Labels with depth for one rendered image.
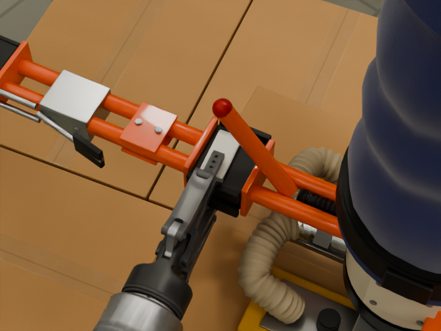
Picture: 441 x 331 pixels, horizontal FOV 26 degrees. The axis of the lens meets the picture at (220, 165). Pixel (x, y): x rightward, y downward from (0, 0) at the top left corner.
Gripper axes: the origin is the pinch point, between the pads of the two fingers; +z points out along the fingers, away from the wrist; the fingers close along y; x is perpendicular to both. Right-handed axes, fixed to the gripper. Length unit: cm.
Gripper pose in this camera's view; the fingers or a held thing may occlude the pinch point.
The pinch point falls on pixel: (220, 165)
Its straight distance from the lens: 116.3
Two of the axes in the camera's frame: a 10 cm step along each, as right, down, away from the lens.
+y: 0.0, 5.2, 8.5
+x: 9.2, 3.3, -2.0
